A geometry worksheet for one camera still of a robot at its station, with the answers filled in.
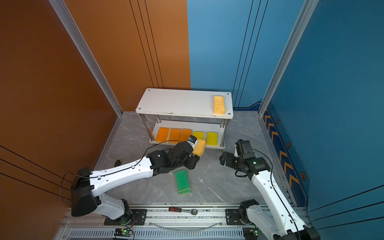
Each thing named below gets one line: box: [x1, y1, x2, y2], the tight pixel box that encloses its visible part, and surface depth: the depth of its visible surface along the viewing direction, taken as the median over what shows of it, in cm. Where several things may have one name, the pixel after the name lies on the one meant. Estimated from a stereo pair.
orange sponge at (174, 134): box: [168, 128, 181, 141], surface depth 101 cm
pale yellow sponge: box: [155, 127, 170, 143], surface depth 99 cm
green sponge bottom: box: [178, 188, 191, 195], surface depth 81 cm
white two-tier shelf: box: [135, 88, 234, 148], surface depth 83 cm
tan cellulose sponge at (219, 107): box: [213, 96, 225, 115], surface depth 74 cm
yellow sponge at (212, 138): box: [206, 132, 219, 146], surface depth 98 cm
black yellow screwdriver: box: [114, 158, 122, 168], surface depth 93 cm
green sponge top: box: [175, 169, 191, 195], surface depth 82 cm
